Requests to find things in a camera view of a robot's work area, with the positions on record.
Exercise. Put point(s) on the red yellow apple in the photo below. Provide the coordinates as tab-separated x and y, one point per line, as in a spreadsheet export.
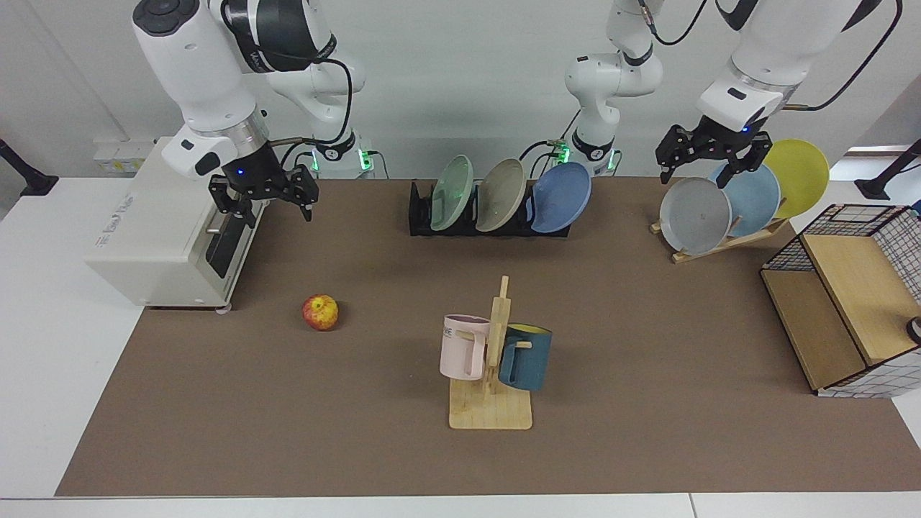
320	313

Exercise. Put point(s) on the light blue plate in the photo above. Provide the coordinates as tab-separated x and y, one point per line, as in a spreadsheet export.
755	201

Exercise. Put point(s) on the grey plate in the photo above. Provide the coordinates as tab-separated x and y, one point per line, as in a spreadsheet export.
694	216

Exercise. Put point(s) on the yellow plate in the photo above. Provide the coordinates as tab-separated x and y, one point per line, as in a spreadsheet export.
799	173

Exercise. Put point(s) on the wooden plate rack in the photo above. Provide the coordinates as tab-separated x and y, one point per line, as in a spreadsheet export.
719	246

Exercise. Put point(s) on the black dish rack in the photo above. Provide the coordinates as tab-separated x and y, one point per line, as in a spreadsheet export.
419	216

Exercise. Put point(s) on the pale green plate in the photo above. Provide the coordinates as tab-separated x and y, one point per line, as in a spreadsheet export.
452	194

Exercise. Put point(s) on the beige plate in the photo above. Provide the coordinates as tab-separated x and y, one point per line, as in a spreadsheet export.
501	194

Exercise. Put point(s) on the pale toaster oven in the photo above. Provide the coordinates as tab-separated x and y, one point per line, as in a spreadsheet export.
144	230

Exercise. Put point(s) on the pink cup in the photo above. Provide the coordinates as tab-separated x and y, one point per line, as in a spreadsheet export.
457	352

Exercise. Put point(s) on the brown table cloth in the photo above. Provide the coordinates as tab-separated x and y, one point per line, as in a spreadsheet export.
288	417

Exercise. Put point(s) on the dark blue cup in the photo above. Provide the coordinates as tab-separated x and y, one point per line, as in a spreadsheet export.
529	363

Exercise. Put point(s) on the small dark round object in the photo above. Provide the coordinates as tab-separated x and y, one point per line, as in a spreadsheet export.
915	329

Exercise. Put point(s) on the wooden cup stand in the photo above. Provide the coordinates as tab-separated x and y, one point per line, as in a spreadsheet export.
489	410

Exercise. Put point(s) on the white wall socket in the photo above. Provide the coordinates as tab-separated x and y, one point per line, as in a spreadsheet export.
122	155

